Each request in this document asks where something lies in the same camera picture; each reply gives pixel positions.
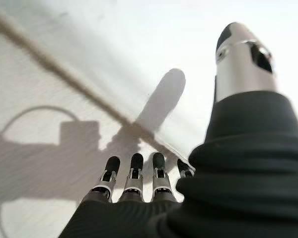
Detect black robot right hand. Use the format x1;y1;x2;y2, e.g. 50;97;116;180
58;21;298;238

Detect white duvet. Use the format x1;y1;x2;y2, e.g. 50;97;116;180
0;0;298;169

